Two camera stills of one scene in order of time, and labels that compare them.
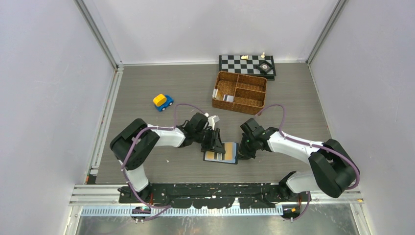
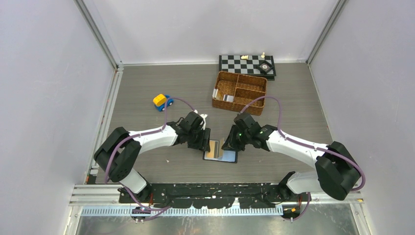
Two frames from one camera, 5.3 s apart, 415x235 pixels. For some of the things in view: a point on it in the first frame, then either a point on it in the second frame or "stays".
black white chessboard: (236, 64) stays
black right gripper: (242, 153) to (230, 143)
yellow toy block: (159, 99) stays
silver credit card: (215, 93) stays
